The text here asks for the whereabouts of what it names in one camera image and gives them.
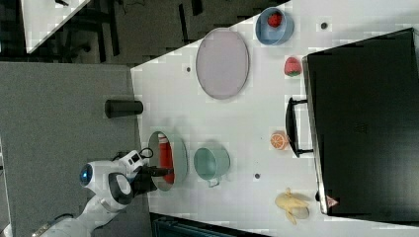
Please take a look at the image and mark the grey round plate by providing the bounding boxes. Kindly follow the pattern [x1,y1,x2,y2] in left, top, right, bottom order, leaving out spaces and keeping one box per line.
[196,28,249,100]

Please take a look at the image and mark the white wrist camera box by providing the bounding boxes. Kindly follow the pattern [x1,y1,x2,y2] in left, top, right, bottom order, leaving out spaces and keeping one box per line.
[118,150,149,179]

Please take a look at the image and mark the orange slice toy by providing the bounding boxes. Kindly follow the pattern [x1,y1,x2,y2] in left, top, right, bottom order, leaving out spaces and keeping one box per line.
[270,130,289,150]

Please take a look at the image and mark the strawberry toy on table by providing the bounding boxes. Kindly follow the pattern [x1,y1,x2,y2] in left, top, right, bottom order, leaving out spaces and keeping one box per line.
[284,57,302,77]

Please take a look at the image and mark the black cylinder upper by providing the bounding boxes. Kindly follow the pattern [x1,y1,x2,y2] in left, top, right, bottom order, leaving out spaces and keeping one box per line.
[105,100,143,119]

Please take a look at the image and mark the green metal cup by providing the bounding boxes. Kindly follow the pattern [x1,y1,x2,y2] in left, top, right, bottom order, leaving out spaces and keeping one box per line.
[194,145,230,188]

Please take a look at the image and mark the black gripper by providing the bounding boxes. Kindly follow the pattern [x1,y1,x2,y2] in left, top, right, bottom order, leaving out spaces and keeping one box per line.
[130,166,174,197]

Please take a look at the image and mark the strawberry toy in bowl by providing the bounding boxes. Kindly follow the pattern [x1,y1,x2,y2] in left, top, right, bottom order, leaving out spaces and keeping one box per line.
[267,12,283,28]

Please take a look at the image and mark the yellow peeled banana toy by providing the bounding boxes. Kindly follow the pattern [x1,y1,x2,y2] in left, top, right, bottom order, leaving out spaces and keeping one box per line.
[275,188,309,225]

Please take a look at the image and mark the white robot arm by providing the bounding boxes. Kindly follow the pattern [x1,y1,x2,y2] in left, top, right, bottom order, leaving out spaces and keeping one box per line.
[32,158,174,237]

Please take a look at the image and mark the red ketchup bottle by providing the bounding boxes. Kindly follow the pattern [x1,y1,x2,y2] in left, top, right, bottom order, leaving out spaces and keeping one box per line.
[158,133,175,184]

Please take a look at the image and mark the blue bowl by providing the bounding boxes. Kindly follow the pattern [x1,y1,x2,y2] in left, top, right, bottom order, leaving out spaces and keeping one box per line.
[255,7,294,45]

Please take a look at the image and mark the black toaster oven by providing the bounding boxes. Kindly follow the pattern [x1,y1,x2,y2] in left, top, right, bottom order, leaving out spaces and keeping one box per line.
[302,28,419,226]

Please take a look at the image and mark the green plastic strainer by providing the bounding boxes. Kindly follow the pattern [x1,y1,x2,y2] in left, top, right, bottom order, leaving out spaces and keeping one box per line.
[148,130,189,192]

